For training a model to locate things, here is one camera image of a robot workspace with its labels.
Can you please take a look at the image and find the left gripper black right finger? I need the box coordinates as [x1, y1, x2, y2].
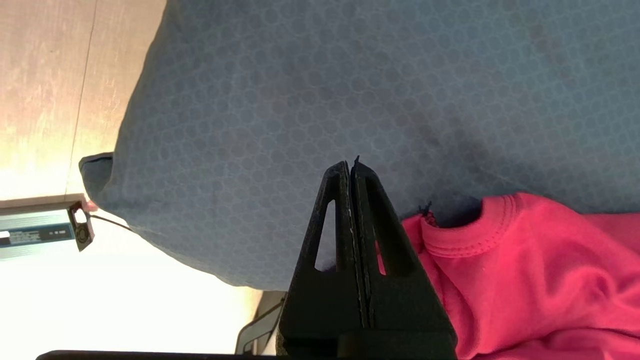
[351, 156, 458, 358]

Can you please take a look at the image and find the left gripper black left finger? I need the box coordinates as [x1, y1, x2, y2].
[276, 161, 370, 357]

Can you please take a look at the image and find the red t-shirt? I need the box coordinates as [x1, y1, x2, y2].
[400, 192, 640, 360]

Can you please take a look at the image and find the white grey robot base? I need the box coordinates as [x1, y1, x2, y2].
[235, 291, 288, 356]

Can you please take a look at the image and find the silver battery charger box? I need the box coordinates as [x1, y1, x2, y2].
[0, 200, 96, 262]

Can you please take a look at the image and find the thin black charger wire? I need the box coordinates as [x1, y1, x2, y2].
[90, 214, 133, 232]

